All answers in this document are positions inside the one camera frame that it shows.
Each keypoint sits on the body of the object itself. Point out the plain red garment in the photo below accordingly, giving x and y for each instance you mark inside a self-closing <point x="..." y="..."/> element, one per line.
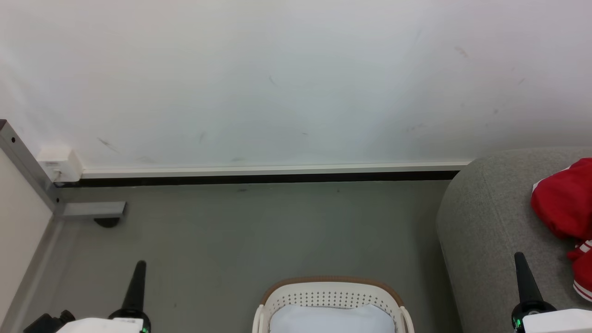
<point x="564" y="203"/>

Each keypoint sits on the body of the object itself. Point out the grey metal frame post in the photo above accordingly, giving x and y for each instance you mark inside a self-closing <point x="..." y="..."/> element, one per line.
<point x="27" y="166"/>

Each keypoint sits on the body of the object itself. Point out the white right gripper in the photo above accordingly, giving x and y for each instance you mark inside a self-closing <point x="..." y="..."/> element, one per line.
<point x="559" y="321"/>

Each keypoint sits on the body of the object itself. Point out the white wall socket box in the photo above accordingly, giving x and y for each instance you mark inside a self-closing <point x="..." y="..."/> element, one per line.
<point x="60" y="164"/>

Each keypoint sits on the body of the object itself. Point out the black baseboard strip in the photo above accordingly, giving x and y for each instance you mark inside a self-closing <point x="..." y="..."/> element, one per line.
<point x="277" y="178"/>

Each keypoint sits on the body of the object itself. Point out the white wall trim strip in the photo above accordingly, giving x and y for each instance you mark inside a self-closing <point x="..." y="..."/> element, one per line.
<point x="277" y="169"/>

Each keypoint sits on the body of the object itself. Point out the white laundry basket brown rim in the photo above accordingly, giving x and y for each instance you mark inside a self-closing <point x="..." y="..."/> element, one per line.
<point x="333" y="293"/>

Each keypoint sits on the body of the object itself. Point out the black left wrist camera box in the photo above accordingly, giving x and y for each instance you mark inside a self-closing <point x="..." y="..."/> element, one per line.
<point x="46" y="323"/>

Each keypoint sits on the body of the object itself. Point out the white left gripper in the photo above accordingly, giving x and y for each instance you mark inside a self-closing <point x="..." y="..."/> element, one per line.
<point x="92" y="326"/>

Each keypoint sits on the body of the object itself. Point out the black frame foot pad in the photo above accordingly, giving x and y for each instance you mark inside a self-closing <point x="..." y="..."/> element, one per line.
<point x="107" y="222"/>

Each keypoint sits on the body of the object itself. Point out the grey fabric sofa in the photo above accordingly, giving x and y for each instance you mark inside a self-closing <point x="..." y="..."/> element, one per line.
<point x="485" y="222"/>

